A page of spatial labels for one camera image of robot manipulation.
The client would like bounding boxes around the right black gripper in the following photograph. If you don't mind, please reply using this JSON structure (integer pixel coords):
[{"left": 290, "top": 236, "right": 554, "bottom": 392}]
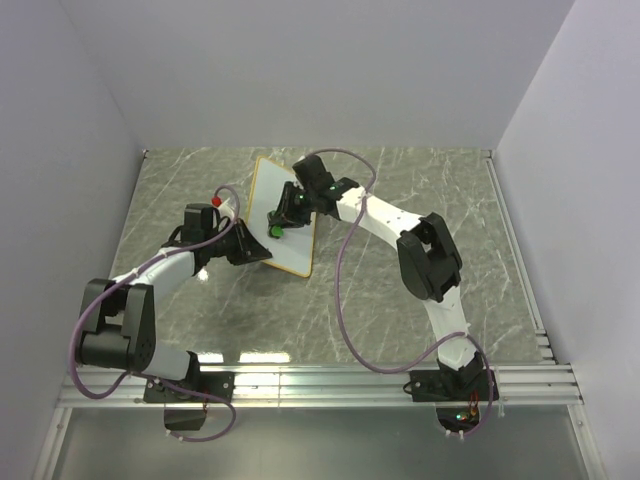
[{"left": 268, "top": 184, "right": 316, "bottom": 232}]

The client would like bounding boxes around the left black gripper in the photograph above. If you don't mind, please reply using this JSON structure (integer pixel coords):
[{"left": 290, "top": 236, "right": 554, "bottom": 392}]
[{"left": 205, "top": 218, "right": 272, "bottom": 266}]

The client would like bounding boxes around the green whiteboard eraser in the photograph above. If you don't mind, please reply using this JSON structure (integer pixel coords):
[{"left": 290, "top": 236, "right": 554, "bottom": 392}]
[{"left": 268, "top": 211, "right": 284, "bottom": 239}]

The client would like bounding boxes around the yellow framed whiteboard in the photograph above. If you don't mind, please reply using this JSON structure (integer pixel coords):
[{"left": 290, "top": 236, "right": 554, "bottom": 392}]
[{"left": 245, "top": 156, "right": 316, "bottom": 278}]

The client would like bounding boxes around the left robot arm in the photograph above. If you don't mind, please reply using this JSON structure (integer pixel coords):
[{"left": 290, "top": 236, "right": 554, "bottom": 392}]
[{"left": 68, "top": 202, "right": 272, "bottom": 402}]

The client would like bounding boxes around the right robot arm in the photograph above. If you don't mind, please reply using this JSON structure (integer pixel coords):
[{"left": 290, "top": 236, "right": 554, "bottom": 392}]
[{"left": 267, "top": 151, "right": 491, "bottom": 400}]

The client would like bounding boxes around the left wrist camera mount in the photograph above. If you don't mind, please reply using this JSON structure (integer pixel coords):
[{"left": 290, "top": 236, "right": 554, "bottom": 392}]
[{"left": 211, "top": 196, "right": 238, "bottom": 220}]

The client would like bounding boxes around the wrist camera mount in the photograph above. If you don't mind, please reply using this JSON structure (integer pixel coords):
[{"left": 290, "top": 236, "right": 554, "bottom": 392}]
[
  {"left": 292, "top": 156, "right": 305, "bottom": 170},
  {"left": 211, "top": 196, "right": 238, "bottom": 220}
]

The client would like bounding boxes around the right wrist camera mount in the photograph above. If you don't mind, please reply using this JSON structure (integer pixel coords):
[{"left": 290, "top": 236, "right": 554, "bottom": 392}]
[{"left": 292, "top": 156, "right": 305, "bottom": 170}]

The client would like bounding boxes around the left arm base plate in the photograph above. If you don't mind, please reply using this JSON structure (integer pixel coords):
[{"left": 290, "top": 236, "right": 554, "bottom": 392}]
[{"left": 143, "top": 372, "right": 235, "bottom": 404}]

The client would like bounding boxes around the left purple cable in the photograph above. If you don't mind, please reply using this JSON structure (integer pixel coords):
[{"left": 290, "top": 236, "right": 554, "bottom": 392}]
[{"left": 67, "top": 184, "right": 239, "bottom": 442}]

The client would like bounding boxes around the purple cable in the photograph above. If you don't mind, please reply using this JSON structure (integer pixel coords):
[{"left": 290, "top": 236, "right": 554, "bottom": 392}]
[
  {"left": 294, "top": 148, "right": 499, "bottom": 441},
  {"left": 67, "top": 184, "right": 239, "bottom": 442}
]

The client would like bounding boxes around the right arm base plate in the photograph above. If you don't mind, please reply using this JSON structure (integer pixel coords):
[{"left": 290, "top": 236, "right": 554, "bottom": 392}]
[{"left": 402, "top": 369, "right": 489, "bottom": 403}]

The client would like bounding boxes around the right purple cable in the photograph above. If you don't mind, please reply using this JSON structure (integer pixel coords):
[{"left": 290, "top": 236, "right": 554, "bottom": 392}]
[{"left": 294, "top": 148, "right": 499, "bottom": 441}]

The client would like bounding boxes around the aluminium right side rail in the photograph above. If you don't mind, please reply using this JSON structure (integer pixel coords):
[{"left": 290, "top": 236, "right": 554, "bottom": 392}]
[{"left": 482, "top": 150, "right": 558, "bottom": 365}]

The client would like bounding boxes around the aluminium rail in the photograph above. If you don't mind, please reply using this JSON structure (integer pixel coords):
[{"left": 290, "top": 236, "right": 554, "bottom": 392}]
[
  {"left": 57, "top": 363, "right": 585, "bottom": 410},
  {"left": 482, "top": 150, "right": 558, "bottom": 365}
]

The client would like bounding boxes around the aluminium front rail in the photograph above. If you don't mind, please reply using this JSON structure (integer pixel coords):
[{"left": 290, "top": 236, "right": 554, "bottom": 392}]
[{"left": 57, "top": 363, "right": 585, "bottom": 410}]

